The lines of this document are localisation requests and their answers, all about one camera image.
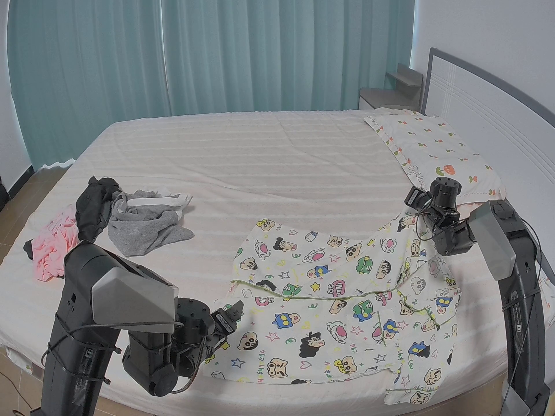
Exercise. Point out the grey bedside table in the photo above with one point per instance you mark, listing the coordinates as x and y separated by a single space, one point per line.
377 100

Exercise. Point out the dark grey garment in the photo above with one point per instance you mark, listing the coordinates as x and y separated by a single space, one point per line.
29 249

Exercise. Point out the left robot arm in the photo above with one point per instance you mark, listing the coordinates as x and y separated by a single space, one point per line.
130 293

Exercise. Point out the white printed pyjama top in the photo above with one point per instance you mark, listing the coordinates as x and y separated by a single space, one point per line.
325 284

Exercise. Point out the black chest of drawers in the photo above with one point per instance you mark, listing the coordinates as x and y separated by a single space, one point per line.
2 193

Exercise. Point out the white printed pillow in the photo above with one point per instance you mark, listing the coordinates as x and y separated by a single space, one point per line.
425 145

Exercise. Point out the blue-green curtain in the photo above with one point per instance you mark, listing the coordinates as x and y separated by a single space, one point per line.
282 37
86 59

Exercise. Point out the black garment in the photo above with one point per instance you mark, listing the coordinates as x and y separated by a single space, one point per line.
89 210

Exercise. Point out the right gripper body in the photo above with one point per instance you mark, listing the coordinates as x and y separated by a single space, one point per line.
417 199

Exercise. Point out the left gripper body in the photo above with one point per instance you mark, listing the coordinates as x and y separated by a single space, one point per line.
223 322

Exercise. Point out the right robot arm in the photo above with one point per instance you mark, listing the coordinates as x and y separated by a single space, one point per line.
494 241

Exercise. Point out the bed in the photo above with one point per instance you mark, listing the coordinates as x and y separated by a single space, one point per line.
260 154

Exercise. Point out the pink garment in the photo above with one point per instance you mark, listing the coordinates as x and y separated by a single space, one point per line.
50 245

